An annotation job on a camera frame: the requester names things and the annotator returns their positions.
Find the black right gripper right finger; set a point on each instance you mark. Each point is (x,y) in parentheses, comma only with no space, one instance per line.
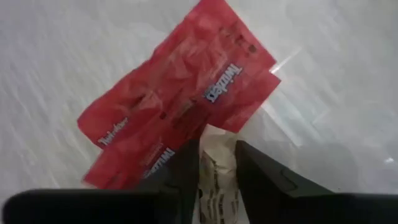
(267,193)

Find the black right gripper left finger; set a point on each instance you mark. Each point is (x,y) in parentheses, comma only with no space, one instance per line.
(177,193)

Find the red Twizzlers candy packet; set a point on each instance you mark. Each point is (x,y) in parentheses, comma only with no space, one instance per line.
(192,40)
(224,115)

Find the white Whoppers candy packet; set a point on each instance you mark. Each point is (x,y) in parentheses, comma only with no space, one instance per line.
(217,174)

